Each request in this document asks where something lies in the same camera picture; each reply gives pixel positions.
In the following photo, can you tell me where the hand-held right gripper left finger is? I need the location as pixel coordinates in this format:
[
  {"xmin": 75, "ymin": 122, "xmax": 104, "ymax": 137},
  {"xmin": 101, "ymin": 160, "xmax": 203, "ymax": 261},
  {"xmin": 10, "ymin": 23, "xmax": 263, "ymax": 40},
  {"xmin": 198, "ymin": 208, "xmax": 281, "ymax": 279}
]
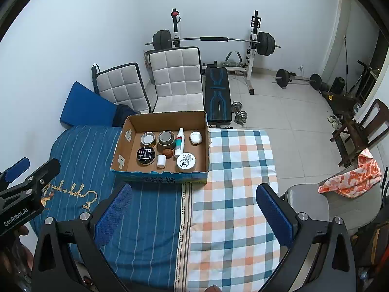
[{"xmin": 32, "ymin": 182, "xmax": 133, "ymax": 292}]

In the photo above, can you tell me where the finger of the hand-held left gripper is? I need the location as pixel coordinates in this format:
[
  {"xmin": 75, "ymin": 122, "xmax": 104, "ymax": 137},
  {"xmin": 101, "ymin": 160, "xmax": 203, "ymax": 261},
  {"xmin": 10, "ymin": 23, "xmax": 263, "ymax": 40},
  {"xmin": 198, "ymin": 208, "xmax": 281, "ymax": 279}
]
[
  {"xmin": 0, "ymin": 157, "xmax": 31, "ymax": 186},
  {"xmin": 15, "ymin": 158, "xmax": 61, "ymax": 200}
]

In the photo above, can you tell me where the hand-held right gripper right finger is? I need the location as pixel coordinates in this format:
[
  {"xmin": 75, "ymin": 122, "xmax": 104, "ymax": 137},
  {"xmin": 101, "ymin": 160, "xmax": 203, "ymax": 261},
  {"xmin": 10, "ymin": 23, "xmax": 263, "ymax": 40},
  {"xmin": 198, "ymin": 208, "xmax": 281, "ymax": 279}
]
[{"xmin": 256, "ymin": 183, "xmax": 357, "ymax": 292}]

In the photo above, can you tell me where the black round tin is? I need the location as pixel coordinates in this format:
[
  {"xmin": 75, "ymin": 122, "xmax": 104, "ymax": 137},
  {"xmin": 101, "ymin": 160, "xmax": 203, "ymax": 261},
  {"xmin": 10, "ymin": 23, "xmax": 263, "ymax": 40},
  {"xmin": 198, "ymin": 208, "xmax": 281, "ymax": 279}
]
[{"xmin": 136, "ymin": 147, "xmax": 156, "ymax": 166}]

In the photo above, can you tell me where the silver lidded round tin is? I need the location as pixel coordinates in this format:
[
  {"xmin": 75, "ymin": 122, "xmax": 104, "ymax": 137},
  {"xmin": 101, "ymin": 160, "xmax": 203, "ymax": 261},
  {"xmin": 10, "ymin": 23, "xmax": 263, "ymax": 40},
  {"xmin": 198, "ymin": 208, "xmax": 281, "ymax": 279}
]
[{"xmin": 140, "ymin": 132, "xmax": 158, "ymax": 146}]

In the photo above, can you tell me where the white round printed jar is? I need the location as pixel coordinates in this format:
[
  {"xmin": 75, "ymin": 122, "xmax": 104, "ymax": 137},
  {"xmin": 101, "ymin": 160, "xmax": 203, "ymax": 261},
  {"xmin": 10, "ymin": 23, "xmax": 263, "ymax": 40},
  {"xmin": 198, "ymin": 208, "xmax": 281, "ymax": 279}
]
[{"xmin": 176, "ymin": 153, "xmax": 196, "ymax": 172}]

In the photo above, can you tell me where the silver metal tin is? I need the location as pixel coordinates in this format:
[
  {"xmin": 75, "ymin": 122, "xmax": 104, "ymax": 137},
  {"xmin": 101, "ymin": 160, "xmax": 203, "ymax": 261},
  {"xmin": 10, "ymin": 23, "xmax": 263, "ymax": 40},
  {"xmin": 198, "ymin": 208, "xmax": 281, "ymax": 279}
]
[{"xmin": 157, "ymin": 131, "xmax": 176, "ymax": 148}]

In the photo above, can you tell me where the cardboard box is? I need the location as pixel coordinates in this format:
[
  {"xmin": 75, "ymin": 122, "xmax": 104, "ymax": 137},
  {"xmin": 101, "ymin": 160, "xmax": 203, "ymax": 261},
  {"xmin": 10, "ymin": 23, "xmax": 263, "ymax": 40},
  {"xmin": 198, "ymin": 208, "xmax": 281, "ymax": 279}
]
[{"xmin": 110, "ymin": 111, "xmax": 211, "ymax": 185}]

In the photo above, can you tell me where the white spray bottle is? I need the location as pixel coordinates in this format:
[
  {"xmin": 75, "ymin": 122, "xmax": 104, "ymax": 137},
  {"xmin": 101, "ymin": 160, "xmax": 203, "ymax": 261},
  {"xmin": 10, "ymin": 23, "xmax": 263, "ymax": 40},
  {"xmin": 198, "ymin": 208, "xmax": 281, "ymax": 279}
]
[{"xmin": 174, "ymin": 128, "xmax": 186, "ymax": 159}]

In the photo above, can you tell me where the person's left hand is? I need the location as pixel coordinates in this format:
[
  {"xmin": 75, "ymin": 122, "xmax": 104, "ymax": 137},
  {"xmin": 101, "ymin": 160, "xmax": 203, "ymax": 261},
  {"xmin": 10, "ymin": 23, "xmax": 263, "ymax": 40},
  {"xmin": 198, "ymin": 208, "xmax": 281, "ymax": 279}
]
[{"xmin": 14, "ymin": 224, "xmax": 31, "ymax": 238}]

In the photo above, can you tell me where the blue striped blanket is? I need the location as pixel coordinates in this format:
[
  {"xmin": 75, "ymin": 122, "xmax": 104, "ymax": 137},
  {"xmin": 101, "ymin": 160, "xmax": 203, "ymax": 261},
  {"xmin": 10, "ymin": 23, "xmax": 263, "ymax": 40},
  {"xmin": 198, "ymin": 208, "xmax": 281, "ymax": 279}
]
[{"xmin": 29, "ymin": 125, "xmax": 195, "ymax": 291}]

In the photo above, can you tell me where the grey chair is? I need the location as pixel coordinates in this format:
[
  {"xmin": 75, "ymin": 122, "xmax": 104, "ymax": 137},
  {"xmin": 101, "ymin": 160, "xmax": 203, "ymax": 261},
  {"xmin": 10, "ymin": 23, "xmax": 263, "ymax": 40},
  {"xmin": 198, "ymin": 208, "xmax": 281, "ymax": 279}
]
[{"xmin": 284, "ymin": 164, "xmax": 383, "ymax": 236}]

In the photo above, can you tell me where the plaid blanket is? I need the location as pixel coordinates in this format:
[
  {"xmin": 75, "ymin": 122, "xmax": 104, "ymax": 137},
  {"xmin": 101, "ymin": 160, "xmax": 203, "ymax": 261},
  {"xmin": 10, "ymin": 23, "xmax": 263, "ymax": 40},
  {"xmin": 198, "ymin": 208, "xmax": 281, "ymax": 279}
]
[{"xmin": 185, "ymin": 128, "xmax": 284, "ymax": 292}]

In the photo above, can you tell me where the blue foam mat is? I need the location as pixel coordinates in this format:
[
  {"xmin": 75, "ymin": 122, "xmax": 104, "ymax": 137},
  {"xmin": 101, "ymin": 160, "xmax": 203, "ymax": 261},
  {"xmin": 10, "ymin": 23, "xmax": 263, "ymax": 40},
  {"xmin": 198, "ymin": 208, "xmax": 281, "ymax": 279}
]
[{"xmin": 59, "ymin": 81, "xmax": 117, "ymax": 127}]

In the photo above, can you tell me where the orange floral cloth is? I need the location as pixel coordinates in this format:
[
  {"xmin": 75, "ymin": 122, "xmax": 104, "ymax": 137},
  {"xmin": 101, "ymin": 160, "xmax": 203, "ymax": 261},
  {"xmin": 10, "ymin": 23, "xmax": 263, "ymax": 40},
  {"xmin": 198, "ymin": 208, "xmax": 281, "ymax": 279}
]
[{"xmin": 318, "ymin": 148, "xmax": 382, "ymax": 199}]

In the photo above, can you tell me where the dark blue cloth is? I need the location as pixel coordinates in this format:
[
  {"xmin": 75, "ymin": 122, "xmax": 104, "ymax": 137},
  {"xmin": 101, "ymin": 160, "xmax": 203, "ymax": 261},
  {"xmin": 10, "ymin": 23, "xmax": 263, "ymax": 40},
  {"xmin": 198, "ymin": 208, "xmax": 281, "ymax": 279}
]
[{"xmin": 112, "ymin": 104, "xmax": 142, "ymax": 127}]

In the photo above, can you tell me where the dark wooden chair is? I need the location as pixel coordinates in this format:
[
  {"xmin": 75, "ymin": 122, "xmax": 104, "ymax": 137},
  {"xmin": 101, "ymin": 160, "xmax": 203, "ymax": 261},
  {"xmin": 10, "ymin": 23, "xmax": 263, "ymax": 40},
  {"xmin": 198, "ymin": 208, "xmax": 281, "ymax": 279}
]
[{"xmin": 330, "ymin": 99, "xmax": 389, "ymax": 168}]

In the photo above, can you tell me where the small white quilted chair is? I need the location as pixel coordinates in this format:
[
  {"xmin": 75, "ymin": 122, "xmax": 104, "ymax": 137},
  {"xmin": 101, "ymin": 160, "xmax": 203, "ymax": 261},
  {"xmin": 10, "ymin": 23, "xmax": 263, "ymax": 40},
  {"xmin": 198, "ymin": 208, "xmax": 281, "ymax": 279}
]
[{"xmin": 91, "ymin": 62, "xmax": 151, "ymax": 114}]

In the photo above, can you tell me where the dark exercise equipment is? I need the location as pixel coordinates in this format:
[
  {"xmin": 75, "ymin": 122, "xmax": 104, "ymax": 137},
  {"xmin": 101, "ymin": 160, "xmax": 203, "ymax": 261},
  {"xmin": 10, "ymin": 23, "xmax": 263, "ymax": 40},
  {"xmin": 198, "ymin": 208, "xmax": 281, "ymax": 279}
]
[{"xmin": 322, "ymin": 90, "xmax": 362, "ymax": 113}]

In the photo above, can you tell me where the black and blue weight bench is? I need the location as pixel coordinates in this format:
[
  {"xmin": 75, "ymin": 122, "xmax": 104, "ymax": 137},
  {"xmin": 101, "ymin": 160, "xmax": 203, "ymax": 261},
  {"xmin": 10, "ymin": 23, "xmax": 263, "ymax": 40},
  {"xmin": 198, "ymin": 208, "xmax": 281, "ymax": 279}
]
[{"xmin": 202, "ymin": 64, "xmax": 234, "ymax": 128}]

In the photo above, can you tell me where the short barbell with black plates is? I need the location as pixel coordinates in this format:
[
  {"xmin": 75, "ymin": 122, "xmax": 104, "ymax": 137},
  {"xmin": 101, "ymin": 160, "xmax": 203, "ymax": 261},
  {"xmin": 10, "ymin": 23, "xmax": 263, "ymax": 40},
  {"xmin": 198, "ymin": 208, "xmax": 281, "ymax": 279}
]
[{"xmin": 272, "ymin": 69, "xmax": 323, "ymax": 90}]

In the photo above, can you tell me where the black box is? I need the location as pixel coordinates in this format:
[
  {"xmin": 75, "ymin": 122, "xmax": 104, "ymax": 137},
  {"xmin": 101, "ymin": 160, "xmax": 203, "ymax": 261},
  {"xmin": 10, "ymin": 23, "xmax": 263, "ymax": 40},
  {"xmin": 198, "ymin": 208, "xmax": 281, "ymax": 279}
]
[{"xmin": 331, "ymin": 77, "xmax": 346, "ymax": 95}]

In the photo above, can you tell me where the white barbell rack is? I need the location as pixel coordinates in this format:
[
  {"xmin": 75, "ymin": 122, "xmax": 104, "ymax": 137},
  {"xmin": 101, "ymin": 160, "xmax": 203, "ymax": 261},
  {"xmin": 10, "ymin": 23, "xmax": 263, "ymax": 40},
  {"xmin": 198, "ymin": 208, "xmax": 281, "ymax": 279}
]
[{"xmin": 170, "ymin": 8, "xmax": 262, "ymax": 95}]

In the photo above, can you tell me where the large white quilted chair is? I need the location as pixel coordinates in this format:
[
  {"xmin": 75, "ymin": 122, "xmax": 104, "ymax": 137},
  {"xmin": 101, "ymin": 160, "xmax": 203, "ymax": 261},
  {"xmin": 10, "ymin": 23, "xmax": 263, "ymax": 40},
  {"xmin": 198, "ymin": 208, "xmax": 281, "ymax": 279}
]
[{"xmin": 148, "ymin": 46, "xmax": 205, "ymax": 114}]

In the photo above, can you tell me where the long barbell with black plates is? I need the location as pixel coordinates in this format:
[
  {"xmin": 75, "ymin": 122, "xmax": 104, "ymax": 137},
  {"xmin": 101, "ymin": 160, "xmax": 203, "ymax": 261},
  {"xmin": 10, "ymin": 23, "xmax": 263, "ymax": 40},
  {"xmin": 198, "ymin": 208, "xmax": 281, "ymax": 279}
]
[{"xmin": 145, "ymin": 30, "xmax": 282, "ymax": 57}]

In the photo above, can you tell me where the thin black pole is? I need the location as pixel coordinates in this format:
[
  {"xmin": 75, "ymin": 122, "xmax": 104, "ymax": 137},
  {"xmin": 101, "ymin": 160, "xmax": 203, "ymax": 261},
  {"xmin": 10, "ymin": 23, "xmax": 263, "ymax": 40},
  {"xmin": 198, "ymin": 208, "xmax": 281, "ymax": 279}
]
[{"xmin": 344, "ymin": 35, "xmax": 350, "ymax": 93}]

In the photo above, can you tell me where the grey handle exercise attachment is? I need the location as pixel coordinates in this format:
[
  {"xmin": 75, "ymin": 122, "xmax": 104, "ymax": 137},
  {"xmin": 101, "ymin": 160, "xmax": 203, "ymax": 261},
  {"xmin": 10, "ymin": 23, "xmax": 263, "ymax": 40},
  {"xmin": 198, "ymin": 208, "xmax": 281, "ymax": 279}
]
[{"xmin": 225, "ymin": 51, "xmax": 243, "ymax": 64}]

